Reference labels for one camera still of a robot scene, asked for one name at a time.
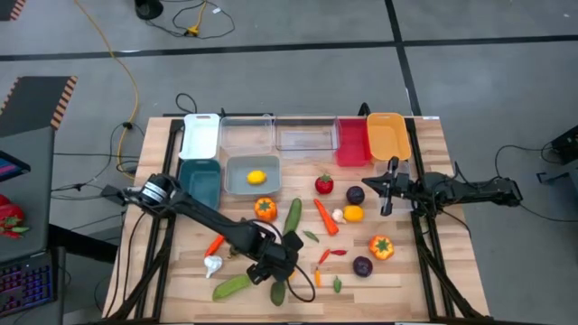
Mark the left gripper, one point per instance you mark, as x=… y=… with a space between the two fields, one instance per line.
x=277 y=262

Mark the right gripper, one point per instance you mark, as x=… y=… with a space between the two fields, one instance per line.
x=398 y=186

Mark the green avocado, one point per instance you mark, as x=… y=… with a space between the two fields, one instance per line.
x=277 y=294

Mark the yellow lemon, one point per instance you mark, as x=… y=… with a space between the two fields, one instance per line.
x=353 y=213
x=256 y=177

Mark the thin green chili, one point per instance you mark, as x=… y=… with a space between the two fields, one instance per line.
x=311 y=236

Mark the green cucumber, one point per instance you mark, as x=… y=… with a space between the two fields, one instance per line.
x=293 y=216

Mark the orange mini pepper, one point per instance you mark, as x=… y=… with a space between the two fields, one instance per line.
x=318 y=277

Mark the small red-orange chili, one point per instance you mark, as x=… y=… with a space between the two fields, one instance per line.
x=323 y=257

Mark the orange tomato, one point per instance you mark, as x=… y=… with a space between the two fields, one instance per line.
x=265 y=210

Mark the white garlic bulb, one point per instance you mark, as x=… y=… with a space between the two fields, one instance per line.
x=338 y=215

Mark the red tomato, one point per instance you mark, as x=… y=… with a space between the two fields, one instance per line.
x=324 y=185

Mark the large orange carrot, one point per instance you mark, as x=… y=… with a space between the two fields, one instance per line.
x=326 y=217

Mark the dark red chili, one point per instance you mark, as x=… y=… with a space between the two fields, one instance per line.
x=339 y=252

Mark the short green pepper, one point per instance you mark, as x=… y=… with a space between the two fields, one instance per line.
x=337 y=284

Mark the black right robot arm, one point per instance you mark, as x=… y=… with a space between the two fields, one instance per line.
x=474 y=192

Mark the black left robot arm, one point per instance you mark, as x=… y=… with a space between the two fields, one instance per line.
x=212 y=219

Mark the small frosted plastic bin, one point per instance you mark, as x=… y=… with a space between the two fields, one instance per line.
x=405 y=168

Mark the red plastic bin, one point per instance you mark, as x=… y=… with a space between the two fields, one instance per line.
x=352 y=144

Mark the orange plastic basket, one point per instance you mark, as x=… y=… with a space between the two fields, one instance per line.
x=388 y=135

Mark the green pea pod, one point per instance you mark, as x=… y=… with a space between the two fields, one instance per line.
x=230 y=287

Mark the white garlic with stem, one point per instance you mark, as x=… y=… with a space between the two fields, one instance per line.
x=212 y=264

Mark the orange bell pepper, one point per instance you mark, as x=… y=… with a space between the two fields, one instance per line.
x=381 y=248

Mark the black table clamp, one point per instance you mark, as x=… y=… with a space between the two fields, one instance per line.
x=364 y=110

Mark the grey plastic basket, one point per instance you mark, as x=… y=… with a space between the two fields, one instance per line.
x=239 y=180

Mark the wide clear plastic bin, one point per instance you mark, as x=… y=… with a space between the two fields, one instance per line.
x=307 y=133

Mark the teal plastic basket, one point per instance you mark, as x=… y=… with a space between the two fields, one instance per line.
x=201 y=180

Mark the white plastic basket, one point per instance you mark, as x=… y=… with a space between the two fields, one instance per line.
x=198 y=135

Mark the black power adapter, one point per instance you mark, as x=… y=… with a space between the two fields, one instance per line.
x=113 y=194

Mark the black floor box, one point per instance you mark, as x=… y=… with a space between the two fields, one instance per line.
x=566 y=144

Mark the yellow extension plug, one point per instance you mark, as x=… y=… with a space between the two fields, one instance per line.
x=192 y=30

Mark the backlit laptop keyboard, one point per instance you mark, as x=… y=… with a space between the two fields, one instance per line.
x=25 y=284

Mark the grey side desk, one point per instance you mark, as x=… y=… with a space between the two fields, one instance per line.
x=31 y=189

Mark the red toy peppers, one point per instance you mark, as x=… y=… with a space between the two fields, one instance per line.
x=10 y=216

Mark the black round stand base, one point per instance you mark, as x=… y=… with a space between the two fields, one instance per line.
x=149 y=9

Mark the small tilted screen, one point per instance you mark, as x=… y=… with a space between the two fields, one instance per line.
x=11 y=166

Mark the black hazard-striped floor mat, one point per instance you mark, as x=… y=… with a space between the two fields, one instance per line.
x=6 y=9
x=31 y=104

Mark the black aluminium table frame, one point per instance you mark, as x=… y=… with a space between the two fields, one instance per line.
x=433 y=271
x=158 y=271

